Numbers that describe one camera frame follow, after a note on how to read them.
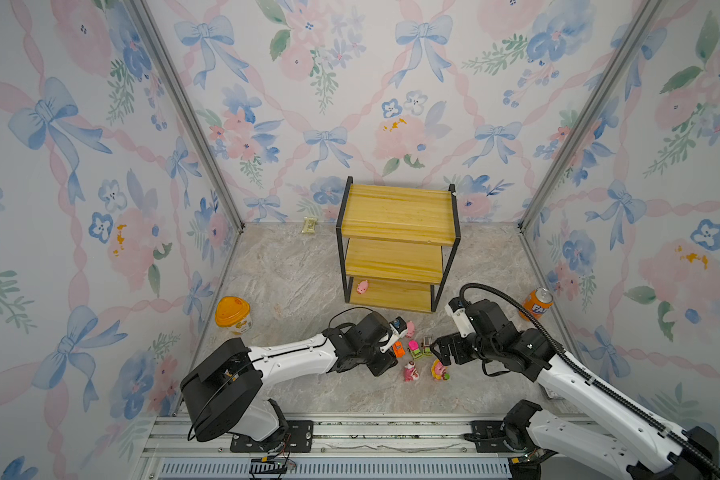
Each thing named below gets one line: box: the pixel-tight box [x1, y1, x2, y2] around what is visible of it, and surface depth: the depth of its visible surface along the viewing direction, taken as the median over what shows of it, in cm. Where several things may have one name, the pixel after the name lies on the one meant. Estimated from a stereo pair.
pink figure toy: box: [404, 360, 420, 382], surface depth 82 cm
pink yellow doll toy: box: [431, 359, 451, 381], surface depth 83 cm
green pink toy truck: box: [407, 339, 422, 359], surface depth 88 cm
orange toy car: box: [392, 340, 406, 358], surface depth 89 cm
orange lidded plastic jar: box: [215, 296, 252, 334], surface depth 87 cm
